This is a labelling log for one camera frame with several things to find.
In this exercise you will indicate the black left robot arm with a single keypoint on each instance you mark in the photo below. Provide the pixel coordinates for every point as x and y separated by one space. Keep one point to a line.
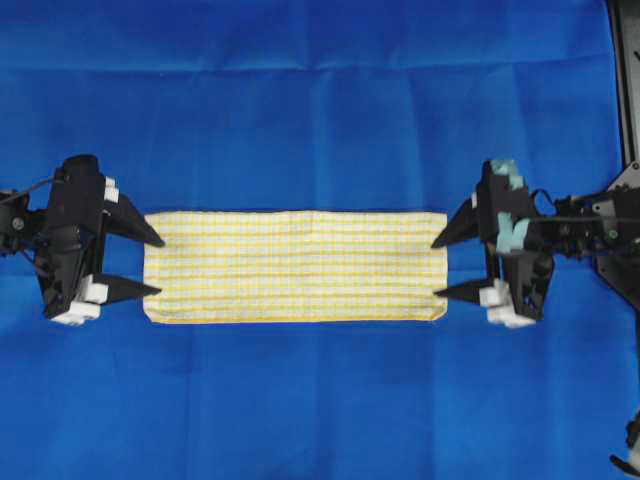
20 228

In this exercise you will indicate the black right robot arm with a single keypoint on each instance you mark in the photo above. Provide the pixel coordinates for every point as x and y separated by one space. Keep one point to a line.
602 226

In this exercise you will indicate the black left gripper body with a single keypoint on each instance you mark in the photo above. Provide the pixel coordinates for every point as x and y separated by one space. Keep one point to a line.
69 238

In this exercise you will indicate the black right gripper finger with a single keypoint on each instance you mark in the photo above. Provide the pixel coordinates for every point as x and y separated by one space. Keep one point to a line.
468 291
462 227

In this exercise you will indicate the black metal frame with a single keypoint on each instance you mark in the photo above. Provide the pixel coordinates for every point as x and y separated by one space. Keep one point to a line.
624 24

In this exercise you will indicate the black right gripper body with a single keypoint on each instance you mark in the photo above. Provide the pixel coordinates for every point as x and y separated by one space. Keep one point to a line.
507 215

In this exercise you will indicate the yellow checked towel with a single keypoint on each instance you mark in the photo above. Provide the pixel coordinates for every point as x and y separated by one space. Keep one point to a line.
295 267

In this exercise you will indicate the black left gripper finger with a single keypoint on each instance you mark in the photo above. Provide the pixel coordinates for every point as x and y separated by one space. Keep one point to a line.
109 289
122 218

